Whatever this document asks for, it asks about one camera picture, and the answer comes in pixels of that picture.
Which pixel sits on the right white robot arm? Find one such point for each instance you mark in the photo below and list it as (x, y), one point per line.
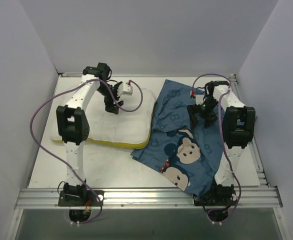
(236, 123)

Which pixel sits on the blue cartoon print pillowcase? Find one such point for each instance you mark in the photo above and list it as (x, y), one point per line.
(189, 158)

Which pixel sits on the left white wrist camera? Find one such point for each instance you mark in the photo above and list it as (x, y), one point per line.
(125, 89)

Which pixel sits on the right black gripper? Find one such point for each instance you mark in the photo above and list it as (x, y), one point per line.
(200, 113)

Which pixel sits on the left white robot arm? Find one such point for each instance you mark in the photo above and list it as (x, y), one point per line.
(73, 125)

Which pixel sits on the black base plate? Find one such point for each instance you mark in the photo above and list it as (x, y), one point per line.
(88, 200)
(217, 198)

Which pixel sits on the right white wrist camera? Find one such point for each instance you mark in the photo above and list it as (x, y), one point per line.
(199, 98)

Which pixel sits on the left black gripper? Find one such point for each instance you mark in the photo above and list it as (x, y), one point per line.
(112, 107)

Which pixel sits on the aluminium front rail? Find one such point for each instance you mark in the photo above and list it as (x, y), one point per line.
(147, 198)

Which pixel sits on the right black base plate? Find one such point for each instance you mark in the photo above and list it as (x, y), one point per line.
(217, 198)

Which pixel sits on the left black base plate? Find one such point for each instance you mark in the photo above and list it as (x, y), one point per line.
(88, 200)

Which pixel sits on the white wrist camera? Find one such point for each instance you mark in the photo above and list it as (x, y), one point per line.
(199, 98)
(125, 89)

